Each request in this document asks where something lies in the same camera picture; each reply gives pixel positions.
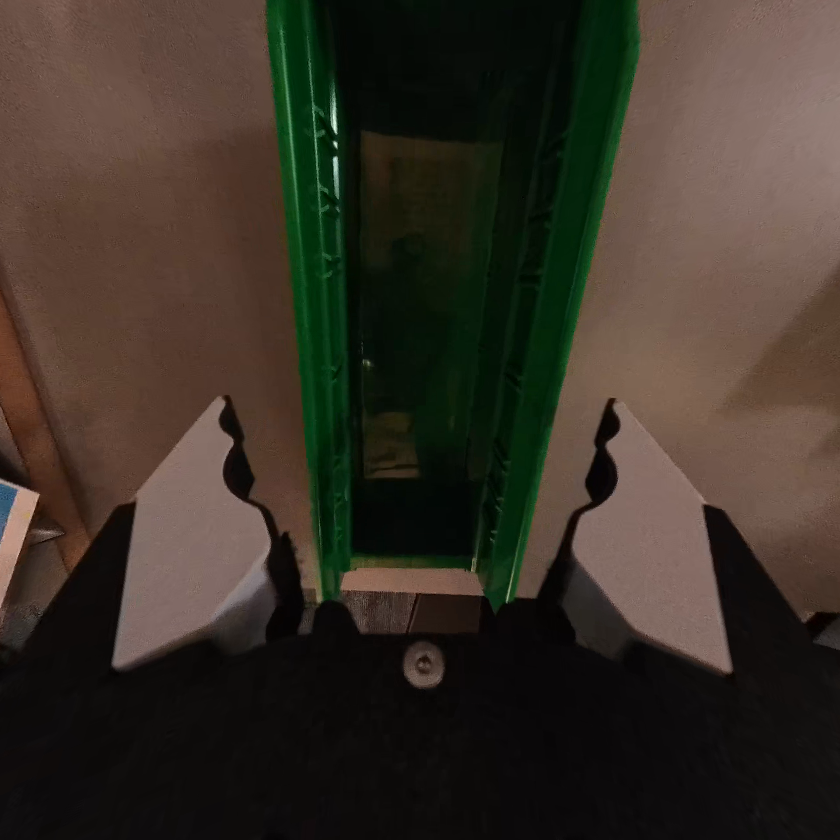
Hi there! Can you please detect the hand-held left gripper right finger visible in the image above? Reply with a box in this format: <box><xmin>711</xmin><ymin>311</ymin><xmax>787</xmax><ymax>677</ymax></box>
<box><xmin>538</xmin><ymin>398</ymin><xmax>734</xmax><ymax>677</ymax></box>

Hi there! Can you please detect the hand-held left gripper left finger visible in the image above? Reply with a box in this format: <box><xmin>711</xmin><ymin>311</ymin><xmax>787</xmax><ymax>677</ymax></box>
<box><xmin>112</xmin><ymin>395</ymin><xmax>306</xmax><ymax>672</ymax></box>

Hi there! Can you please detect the green plastic bin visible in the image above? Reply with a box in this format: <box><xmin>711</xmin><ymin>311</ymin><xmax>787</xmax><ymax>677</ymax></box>
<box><xmin>266</xmin><ymin>0</ymin><xmax>641</xmax><ymax>608</ymax></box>

